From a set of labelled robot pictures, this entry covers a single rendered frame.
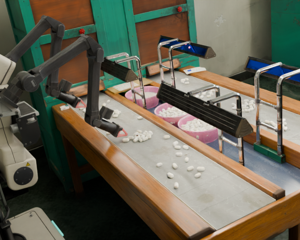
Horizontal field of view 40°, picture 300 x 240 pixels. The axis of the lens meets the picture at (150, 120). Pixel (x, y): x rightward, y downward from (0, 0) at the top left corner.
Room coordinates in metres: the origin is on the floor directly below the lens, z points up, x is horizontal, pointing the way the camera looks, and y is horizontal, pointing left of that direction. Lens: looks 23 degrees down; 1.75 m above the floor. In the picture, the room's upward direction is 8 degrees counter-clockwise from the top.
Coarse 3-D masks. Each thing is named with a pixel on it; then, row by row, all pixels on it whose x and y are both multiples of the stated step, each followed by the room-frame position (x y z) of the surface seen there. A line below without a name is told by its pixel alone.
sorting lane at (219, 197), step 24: (120, 120) 2.41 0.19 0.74; (144, 120) 2.35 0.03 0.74; (120, 144) 2.07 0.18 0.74; (144, 144) 2.02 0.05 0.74; (168, 144) 1.98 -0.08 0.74; (144, 168) 1.76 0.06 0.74; (168, 168) 1.73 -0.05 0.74; (216, 168) 1.66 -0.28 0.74; (192, 192) 1.49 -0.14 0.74; (216, 192) 1.47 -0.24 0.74; (240, 192) 1.44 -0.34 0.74; (216, 216) 1.31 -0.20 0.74; (240, 216) 1.29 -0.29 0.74
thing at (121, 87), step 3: (120, 84) 3.03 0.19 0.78; (123, 84) 3.02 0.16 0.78; (126, 84) 3.01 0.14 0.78; (129, 84) 3.00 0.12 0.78; (135, 84) 2.98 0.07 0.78; (138, 84) 2.97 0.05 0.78; (114, 87) 2.98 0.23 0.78; (117, 87) 2.97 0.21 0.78; (120, 87) 2.96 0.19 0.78; (123, 87) 2.95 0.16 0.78; (126, 87) 2.94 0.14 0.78; (129, 87) 2.93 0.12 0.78; (120, 90) 2.89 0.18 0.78
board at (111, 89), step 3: (144, 78) 3.11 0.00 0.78; (135, 81) 3.06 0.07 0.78; (138, 81) 3.05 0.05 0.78; (144, 81) 3.02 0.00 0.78; (147, 81) 3.01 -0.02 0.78; (150, 81) 3.00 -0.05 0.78; (144, 84) 2.97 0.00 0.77; (111, 87) 3.00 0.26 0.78; (135, 87) 2.93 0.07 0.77; (111, 90) 2.92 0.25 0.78; (114, 90) 2.91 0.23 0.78; (117, 90) 2.90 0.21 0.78; (123, 90) 2.89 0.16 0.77; (126, 90) 2.90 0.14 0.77; (114, 93) 2.86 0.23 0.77; (117, 93) 2.87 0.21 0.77
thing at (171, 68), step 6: (162, 42) 2.77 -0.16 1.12; (168, 42) 2.78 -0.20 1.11; (186, 42) 2.67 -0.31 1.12; (162, 66) 2.73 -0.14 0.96; (162, 72) 2.75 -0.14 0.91; (162, 78) 2.75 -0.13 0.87; (174, 78) 2.61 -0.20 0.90; (168, 84) 2.68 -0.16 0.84; (174, 84) 2.62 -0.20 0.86; (162, 102) 2.77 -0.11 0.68
